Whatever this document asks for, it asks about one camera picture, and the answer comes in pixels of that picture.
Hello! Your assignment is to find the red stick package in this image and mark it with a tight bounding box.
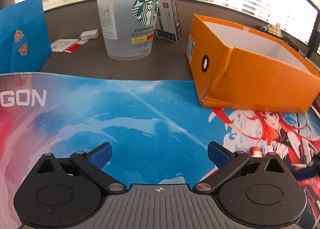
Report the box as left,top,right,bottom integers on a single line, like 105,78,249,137
249,147,263,158

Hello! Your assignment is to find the anime printed desk mat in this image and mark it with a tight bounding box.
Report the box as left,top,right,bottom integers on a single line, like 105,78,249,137
1,73,319,228

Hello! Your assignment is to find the orange cardboard box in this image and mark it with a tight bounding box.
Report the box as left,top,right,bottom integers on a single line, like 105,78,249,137
187,14,319,113

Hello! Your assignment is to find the white red card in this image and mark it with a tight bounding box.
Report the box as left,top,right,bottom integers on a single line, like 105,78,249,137
51,39,87,53

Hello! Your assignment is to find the white charger block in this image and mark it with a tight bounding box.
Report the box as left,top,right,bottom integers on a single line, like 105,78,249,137
80,29,99,40

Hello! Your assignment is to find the blue paper folder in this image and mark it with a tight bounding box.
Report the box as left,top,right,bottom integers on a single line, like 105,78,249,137
0,0,52,74

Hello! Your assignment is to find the yellow toy brick block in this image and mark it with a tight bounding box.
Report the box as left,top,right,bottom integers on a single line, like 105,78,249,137
266,23,281,37

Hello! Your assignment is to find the black white pen box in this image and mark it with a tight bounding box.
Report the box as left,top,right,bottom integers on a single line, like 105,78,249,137
155,0,182,43

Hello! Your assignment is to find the translucent Starbucks plastic cup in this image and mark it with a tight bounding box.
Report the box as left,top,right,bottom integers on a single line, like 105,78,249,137
97,0,159,61

